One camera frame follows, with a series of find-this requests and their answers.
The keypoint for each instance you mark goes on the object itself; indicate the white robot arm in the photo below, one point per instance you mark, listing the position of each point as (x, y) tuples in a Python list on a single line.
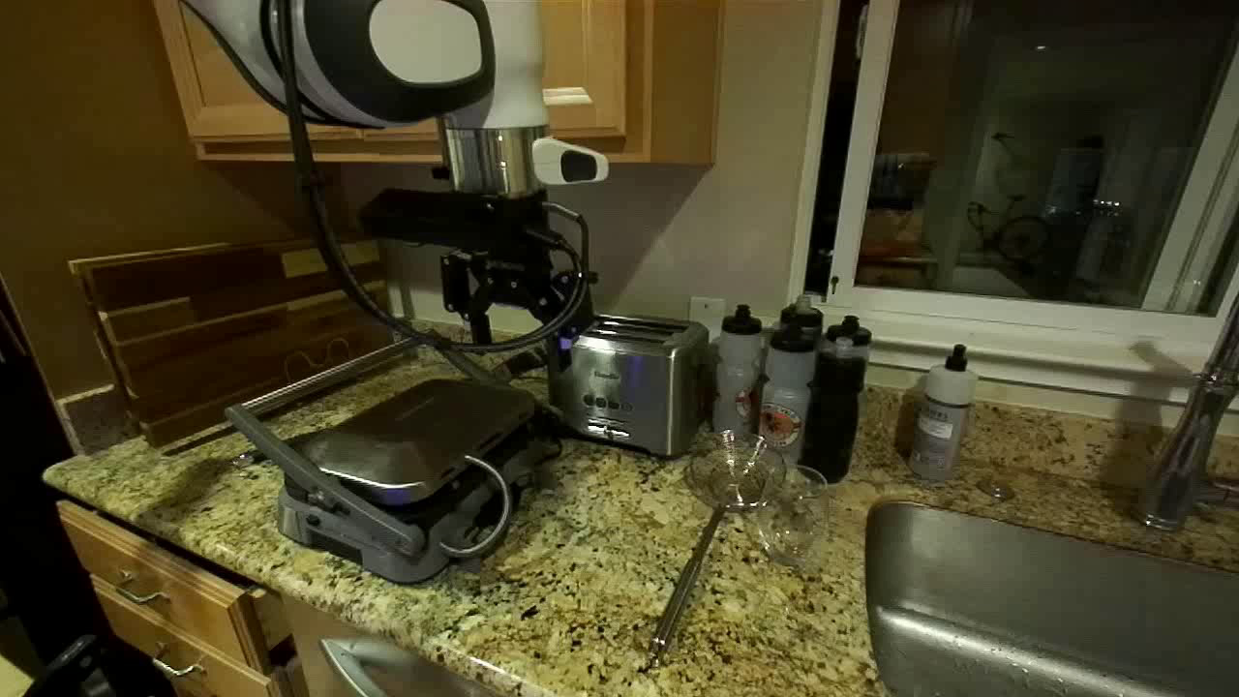
[(389, 58)]

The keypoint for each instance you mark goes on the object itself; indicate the stainless steel sink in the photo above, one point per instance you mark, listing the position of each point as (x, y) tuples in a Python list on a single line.
[(1030, 605)]

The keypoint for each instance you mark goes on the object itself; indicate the wooden wall cabinet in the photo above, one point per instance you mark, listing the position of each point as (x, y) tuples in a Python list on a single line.
[(622, 77)]

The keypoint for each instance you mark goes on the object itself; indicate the clear drinking glass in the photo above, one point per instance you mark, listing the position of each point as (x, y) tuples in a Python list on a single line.
[(729, 468), (794, 517)]

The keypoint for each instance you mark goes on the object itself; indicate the black sports bottle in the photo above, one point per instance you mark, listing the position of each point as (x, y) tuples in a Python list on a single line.
[(839, 401)]

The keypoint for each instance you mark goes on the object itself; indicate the white framed window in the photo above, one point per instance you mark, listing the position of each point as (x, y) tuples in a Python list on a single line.
[(1030, 157)]

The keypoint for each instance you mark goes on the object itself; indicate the dark wooden cutting board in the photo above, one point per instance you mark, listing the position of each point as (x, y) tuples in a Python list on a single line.
[(217, 334)]

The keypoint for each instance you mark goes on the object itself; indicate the grey bottle black cap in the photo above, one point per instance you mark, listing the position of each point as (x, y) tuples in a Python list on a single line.
[(804, 312)]

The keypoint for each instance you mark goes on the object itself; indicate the white wall outlet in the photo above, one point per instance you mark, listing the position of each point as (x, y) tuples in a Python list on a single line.
[(706, 313)]

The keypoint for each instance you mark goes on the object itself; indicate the clear bottle black cap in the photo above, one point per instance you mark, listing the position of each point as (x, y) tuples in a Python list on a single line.
[(736, 367)]

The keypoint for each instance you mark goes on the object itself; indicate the metal whisk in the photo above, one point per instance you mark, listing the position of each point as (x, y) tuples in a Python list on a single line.
[(683, 582)]

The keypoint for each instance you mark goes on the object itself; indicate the clear bottle red print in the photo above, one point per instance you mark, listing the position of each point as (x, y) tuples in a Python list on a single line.
[(787, 391)]

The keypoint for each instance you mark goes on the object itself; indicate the chrome faucet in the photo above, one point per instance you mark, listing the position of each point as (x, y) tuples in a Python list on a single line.
[(1194, 425)]

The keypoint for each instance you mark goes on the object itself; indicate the stainless steel toaster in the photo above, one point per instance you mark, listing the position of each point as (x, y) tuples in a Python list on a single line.
[(633, 384)]

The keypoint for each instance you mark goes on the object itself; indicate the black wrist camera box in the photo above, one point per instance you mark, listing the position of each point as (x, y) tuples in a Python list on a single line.
[(452, 216)]

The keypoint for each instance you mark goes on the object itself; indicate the steel sandwich maker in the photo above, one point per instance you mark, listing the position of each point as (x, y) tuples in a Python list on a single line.
[(409, 468)]

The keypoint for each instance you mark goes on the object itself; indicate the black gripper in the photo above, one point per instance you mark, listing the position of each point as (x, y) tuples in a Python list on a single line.
[(514, 274)]

